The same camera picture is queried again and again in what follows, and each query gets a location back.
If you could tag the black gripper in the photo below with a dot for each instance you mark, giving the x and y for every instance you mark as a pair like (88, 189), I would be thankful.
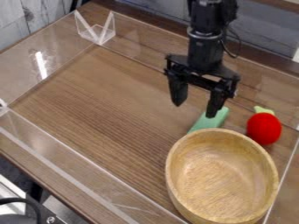
(200, 69)

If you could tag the clear acrylic corner bracket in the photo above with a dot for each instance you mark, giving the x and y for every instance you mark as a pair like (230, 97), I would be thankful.
(98, 34)

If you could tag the green foam block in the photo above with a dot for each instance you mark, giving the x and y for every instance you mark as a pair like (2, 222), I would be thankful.
(205, 123)

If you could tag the wooden bowl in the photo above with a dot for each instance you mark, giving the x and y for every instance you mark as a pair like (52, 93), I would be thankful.
(221, 178)

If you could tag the red plush strawberry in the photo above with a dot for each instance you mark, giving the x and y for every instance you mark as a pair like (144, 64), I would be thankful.
(262, 126)

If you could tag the black metal device base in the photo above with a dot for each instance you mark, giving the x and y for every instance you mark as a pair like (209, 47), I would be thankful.
(42, 216)

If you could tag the clear acrylic tray wall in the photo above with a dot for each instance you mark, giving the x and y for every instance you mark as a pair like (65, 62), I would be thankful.
(97, 195)

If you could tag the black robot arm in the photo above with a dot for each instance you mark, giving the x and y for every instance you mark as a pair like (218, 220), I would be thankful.
(210, 15)

